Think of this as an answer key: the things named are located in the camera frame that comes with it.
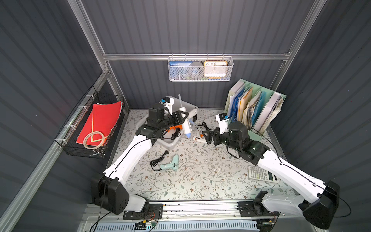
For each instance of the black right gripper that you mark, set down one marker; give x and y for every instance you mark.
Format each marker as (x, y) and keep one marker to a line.
(213, 137)

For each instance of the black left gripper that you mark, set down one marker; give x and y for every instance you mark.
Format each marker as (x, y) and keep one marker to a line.
(178, 118)

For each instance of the orange glue gun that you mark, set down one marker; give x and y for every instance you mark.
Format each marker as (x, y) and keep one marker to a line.
(173, 129)

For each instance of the white blue-tip glue gun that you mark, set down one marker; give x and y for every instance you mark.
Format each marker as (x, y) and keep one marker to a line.
(193, 111)

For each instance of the small white orange-tip glue gun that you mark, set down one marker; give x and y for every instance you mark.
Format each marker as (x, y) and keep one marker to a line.
(199, 137)

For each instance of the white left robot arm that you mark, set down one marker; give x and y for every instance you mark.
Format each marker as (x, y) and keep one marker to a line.
(108, 189)

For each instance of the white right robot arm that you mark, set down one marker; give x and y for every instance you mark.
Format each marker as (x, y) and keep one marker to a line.
(316, 201)

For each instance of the mint glue gun left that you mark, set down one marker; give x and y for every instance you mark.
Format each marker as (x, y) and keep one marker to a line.
(172, 165)

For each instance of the blue box in basket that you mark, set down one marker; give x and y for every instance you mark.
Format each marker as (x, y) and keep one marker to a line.
(179, 70)

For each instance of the floral table mat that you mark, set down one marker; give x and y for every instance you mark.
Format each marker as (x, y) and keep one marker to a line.
(205, 172)

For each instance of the blue folder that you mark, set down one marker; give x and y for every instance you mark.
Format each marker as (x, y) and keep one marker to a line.
(233, 102)

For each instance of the green plastic file organizer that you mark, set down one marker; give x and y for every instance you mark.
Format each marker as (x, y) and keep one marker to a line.
(252, 105)

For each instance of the white calculator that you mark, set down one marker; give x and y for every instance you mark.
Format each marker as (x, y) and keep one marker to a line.
(261, 174)

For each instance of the grey tape roll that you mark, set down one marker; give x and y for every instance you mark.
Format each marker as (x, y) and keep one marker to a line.
(196, 70)

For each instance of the yellow alarm clock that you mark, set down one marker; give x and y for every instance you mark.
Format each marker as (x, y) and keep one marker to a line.
(215, 69)

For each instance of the teal perforated folder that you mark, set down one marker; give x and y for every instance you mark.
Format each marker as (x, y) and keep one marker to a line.
(258, 108)

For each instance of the worn paper stack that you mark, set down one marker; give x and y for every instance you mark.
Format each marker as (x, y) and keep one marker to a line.
(275, 110)

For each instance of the red folder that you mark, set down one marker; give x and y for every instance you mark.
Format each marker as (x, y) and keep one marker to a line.
(100, 124)

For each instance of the white thick binder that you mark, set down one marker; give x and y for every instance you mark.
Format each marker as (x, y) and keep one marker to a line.
(266, 112)

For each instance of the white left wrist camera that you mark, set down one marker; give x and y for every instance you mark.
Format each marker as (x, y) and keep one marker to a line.
(168, 102)

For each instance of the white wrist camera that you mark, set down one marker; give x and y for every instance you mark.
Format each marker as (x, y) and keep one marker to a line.
(168, 102)
(223, 121)

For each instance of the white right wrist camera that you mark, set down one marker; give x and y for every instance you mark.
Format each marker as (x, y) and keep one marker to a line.
(223, 121)

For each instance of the white wire wall basket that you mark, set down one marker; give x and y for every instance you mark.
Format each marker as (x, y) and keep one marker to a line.
(202, 59)

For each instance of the aluminium front rail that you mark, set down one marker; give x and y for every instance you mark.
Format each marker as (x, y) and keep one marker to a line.
(192, 216)

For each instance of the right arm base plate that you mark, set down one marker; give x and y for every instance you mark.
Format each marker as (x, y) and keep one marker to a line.
(251, 209)

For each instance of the black wire side basket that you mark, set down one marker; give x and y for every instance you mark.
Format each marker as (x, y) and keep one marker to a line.
(68, 139)

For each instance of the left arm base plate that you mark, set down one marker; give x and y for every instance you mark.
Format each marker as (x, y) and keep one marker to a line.
(150, 212)

